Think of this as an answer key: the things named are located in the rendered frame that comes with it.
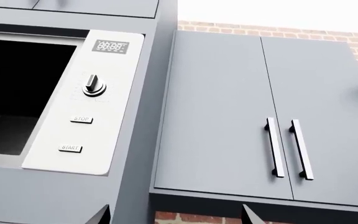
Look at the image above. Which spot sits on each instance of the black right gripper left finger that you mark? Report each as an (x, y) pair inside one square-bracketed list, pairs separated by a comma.
[(100, 215)]

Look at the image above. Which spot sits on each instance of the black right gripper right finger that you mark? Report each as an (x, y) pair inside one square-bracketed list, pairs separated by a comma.
[(250, 216)]

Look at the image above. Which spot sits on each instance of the microwave start button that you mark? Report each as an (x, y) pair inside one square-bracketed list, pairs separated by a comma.
[(70, 148)]

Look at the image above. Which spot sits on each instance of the microwave stop button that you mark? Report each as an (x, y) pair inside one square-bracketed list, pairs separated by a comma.
[(81, 119)]

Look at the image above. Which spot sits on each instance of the silver microwave dial knob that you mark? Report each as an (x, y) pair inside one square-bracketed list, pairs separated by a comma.
[(94, 86)]

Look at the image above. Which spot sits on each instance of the silver built-in microwave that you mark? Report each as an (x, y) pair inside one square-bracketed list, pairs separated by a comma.
[(42, 98)]

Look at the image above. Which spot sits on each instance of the microwave digital display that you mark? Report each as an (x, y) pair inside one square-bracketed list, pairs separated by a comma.
[(110, 46)]

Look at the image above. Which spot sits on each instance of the grey tall cabinet housing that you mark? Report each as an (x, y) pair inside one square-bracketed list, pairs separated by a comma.
[(129, 186)]

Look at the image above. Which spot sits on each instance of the grey wall cabinet body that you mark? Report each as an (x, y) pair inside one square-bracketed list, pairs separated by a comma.
[(197, 203)]

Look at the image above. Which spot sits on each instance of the grey wall cabinet door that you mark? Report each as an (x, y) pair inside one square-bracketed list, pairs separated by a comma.
[(216, 112), (328, 116)]

